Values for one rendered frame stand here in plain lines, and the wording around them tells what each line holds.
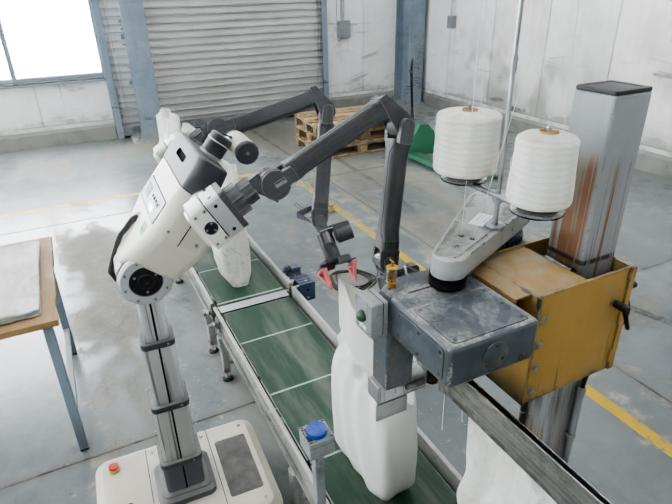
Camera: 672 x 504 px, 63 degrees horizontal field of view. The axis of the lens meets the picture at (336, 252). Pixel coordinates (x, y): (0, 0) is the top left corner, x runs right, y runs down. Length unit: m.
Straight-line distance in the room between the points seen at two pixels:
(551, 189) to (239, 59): 7.84
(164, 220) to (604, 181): 1.11
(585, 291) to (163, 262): 1.13
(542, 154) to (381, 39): 8.77
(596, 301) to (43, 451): 2.54
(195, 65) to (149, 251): 7.15
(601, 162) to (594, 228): 0.17
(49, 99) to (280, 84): 3.32
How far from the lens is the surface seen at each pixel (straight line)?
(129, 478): 2.44
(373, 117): 1.48
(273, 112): 1.98
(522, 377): 1.44
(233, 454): 2.41
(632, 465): 2.96
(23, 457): 3.12
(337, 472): 2.14
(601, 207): 1.44
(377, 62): 9.91
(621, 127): 1.40
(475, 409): 1.40
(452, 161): 1.40
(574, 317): 1.45
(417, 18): 9.72
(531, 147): 1.22
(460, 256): 1.27
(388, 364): 1.35
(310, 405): 2.39
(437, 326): 1.16
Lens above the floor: 1.98
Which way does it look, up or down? 26 degrees down
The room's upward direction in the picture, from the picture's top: 1 degrees counter-clockwise
